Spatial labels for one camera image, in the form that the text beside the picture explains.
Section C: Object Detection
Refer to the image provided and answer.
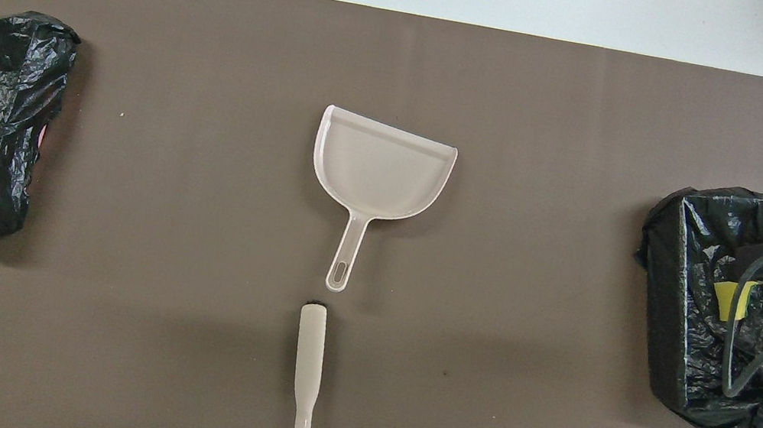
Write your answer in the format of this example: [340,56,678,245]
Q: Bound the open bin black liner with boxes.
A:
[609,169,763,428]

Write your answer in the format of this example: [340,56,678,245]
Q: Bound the beige plastic dustpan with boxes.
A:
[291,102,463,309]

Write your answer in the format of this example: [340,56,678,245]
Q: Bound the brown paper table mat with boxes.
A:
[0,0,763,428]

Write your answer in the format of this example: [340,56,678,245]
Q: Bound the beige brush black bristles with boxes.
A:
[281,300,336,428]

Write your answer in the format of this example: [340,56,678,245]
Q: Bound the small yellow sponge wedge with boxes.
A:
[708,275,758,327]

